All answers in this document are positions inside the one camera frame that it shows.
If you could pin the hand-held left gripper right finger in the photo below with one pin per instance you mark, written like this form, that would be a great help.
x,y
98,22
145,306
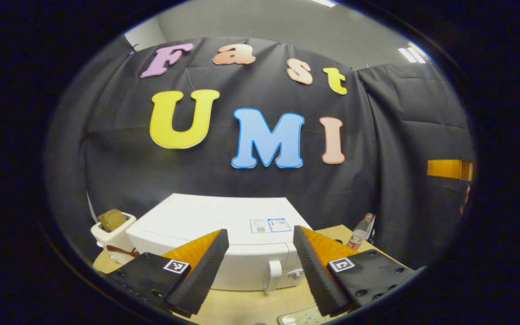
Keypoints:
x,y
318,275

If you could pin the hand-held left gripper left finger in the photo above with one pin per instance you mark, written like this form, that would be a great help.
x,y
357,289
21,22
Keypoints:
x,y
203,275

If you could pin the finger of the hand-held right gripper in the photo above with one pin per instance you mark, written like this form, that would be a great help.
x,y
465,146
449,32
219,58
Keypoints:
x,y
445,168

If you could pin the white microwave oven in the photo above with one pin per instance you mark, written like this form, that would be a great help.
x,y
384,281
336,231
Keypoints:
x,y
206,216

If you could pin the pale green tray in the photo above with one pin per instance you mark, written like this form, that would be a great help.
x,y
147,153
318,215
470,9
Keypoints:
x,y
300,316

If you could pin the clear plastic bottle red label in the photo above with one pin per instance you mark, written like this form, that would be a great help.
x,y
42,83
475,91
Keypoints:
x,y
359,232

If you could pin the white toaster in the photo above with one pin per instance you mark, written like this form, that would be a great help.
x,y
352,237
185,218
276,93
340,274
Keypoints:
x,y
113,239

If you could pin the brown bread slice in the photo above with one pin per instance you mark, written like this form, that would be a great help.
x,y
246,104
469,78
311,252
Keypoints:
x,y
112,220

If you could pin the small ceiling light panel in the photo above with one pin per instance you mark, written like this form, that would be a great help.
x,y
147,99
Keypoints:
x,y
412,53

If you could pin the large ceiling light panel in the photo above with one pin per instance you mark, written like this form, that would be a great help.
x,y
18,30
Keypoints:
x,y
323,2

